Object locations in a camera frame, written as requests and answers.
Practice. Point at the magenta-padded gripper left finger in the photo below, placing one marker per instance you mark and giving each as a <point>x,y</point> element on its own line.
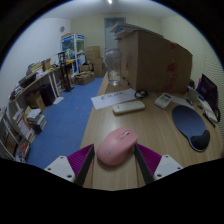
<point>60,166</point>

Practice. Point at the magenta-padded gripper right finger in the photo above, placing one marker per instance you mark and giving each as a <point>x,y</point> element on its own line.
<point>168,166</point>

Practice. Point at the pink computer mouse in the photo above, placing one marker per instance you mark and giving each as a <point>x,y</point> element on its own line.
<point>116,146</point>

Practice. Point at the dark blue round mouse pad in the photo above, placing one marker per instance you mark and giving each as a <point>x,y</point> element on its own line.
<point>188,123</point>

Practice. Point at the shelf unit with books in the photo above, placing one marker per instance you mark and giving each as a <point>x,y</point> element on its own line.
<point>20,130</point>

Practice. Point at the white remote control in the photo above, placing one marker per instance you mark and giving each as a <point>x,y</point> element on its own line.
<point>163,100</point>

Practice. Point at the cream flat rectangular case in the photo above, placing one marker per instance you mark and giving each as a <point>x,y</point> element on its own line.
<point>128,107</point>

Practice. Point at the black bin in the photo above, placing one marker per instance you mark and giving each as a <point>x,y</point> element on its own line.
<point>47,95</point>

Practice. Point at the wooden side desk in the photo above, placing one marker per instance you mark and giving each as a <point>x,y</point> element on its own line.
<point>40,78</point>

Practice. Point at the low cardboard box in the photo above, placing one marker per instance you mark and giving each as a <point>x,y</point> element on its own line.
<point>84,78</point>

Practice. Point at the black stand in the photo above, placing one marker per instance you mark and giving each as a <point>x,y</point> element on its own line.
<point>65,71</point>

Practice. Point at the large brown cardboard box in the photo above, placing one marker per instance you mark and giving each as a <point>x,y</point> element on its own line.
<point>153,63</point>

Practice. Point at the stacked cardboard boxes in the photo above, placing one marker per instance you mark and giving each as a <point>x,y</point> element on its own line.
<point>94,60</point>

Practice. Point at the clear plastic jar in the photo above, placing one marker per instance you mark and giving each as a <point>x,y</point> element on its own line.
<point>113,66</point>

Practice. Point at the blue and white display cabinet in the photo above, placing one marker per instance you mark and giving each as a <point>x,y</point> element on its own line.
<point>73,50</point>

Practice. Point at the grey door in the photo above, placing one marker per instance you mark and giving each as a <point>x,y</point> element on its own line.
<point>111,33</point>

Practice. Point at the ceiling tube light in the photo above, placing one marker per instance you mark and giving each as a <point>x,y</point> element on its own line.
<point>109,1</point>

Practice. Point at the round wall clock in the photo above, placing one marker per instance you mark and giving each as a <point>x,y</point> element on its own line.
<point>62,29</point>

